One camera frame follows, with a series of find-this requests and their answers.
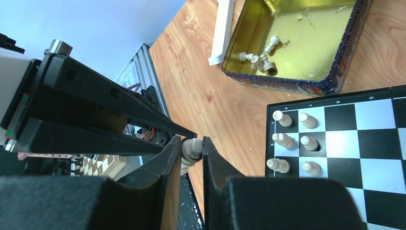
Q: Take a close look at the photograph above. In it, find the black white chess board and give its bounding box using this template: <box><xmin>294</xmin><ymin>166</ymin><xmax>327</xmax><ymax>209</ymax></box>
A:
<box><xmin>265</xmin><ymin>86</ymin><xmax>406</xmax><ymax>230</ymax></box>

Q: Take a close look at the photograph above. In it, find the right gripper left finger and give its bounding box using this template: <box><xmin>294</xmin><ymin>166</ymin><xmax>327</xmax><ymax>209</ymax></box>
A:
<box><xmin>0</xmin><ymin>136</ymin><xmax>181</xmax><ymax>230</ymax></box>

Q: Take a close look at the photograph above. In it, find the gold metal tin box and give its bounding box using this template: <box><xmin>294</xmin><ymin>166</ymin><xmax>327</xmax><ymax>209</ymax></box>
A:
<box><xmin>221</xmin><ymin>0</ymin><xmax>372</xmax><ymax>96</ymax></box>

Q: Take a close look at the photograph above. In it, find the white piece on board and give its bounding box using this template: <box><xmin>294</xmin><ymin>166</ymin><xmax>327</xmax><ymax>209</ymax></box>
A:
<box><xmin>272</xmin><ymin>110</ymin><xmax>293</xmax><ymax>127</ymax></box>

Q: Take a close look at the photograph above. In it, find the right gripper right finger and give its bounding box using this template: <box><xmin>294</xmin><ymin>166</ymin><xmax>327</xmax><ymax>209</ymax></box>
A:
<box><xmin>202</xmin><ymin>137</ymin><xmax>365</xmax><ymax>230</ymax></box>

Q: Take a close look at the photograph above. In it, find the white metal clothes rack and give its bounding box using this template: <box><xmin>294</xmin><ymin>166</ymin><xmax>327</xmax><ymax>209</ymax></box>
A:
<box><xmin>208</xmin><ymin>0</ymin><xmax>236</xmax><ymax>66</ymax></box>

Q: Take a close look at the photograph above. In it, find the white pawn on board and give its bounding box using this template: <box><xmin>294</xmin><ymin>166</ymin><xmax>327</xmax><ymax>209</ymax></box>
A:
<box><xmin>299</xmin><ymin>113</ymin><xmax>317</xmax><ymax>129</ymax></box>

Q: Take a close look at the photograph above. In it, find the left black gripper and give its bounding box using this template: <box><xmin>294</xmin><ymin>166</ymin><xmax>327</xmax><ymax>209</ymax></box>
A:
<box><xmin>0</xmin><ymin>39</ymin><xmax>197</xmax><ymax>156</ymax></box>

